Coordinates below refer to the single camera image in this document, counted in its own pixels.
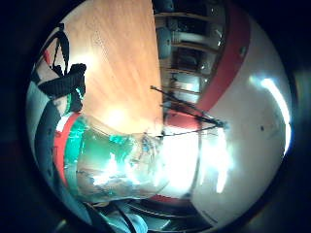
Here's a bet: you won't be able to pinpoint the blue chair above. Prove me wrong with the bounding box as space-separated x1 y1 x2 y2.
156 26 173 61

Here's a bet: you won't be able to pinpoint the wooden shelf unit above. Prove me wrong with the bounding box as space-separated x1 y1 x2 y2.
154 0 228 100

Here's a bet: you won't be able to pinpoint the black tripod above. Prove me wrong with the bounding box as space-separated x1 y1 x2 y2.
150 84 228 139

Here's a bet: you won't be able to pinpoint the ceiling light strip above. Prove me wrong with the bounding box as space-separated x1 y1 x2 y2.
258 77 293 155

